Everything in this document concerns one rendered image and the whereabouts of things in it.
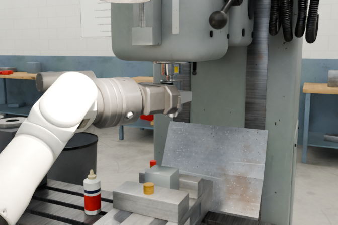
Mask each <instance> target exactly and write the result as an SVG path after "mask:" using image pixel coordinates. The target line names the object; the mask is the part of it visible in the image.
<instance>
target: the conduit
mask: <svg viewBox="0 0 338 225"><path fill-rule="evenodd" d="M308 1H309V0H298V16H297V17H298V18H297V23H296V27H295V32H294V34H295V36H296V37H297V38H301V37H302V36H303V35H304V32H305V40H306V42H307V43H309V44H311V43H314V42H315V40H316V37H317V32H318V23H319V14H318V8H319V7H318V6H319V2H320V0H310V3H309V2H308ZM293 2H294V0H271V7H270V19H269V33H270V35H272V36H275V35H277V34H278V32H279V30H280V27H281V24H282V28H283V35H284V40H285V41H286V42H290V41H292V39H293V32H292V19H293V18H292V17H293V16H292V15H293V14H292V13H293V4H294V3H293ZM308 3H309V4H310V5H309V10H308ZM307 10H308V16H307ZM305 30H306V31H305Z"/></svg>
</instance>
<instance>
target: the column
mask: <svg viewBox="0 0 338 225"><path fill-rule="evenodd" d="M293 3H294V4H293V13H292V14H293V15H292V16H293V17H292V18H293V19H292V32H293V39H292V41H290V42H286V41H285V40H284V35H283V28H282V24H281V27H280V30H279V32H278V34H277V35H275V36H272V35H270V33H269V19H270V7H271V0H254V13H253V31H254V34H255V35H254V38H253V39H252V42H251V44H250V45H248V46H228V49H227V52H226V54H225V55H224V56H223V57H222V58H220V59H216V60H208V61H199V62H197V68H196V72H197V74H196V75H193V74H192V72H193V62H192V63H191V64H183V75H178V76H177V79H181V80H182V81H183V91H191V92H192V101H190V102H186V103H183V111H181V112H179V113H178V115H177V116H176V117H167V116H166V115H164V114H154V160H156V164H157V165H162V160H163V155H164V149H165V144H166V138H167V133H168V127H169V124H170V121H174V122H184V123H195V124H205V125H216V126H227V127H237V128H248V129H259V130H268V138H267V149H266V159H265V169H264V179H263V187H262V194H261V201H260V209H259V217H258V221H262V222H267V223H272V224H277V225H292V221H293V205H294V188H295V172H296V155H297V138H298V129H299V126H298V122H299V120H298V113H299V96H300V80H301V63H302V46H303V36H302V37H301V38H297V37H296V36H295V34H294V32H295V27H296V23H297V18H298V17H297V16H298V0H294V2H293ZM162 79H166V75H161V74H160V64H153V83H160V81H161V80H162Z"/></svg>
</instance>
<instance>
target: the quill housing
mask: <svg viewBox="0 0 338 225"><path fill-rule="evenodd" d="M224 4H225V1H224V0H161V45H132V28H133V3H111V41H112V51H113V53H114V55H115V56H116V57H117V58H119V59H120V60H125V61H166V62H199V61H208V60H216V59H220V58H222V57H223V56H224V55H225V54H226V52H227V49H228V39H229V37H230V35H229V33H228V25H229V11H228V12H227V14H226V15H227V18H228V21H227V24H226V26H225V27H224V28H222V29H219V30H217V29H214V28H212V27H211V26H210V24H209V17H210V15H211V14H212V13H213V12H214V11H220V10H221V9H222V7H223V6H224Z"/></svg>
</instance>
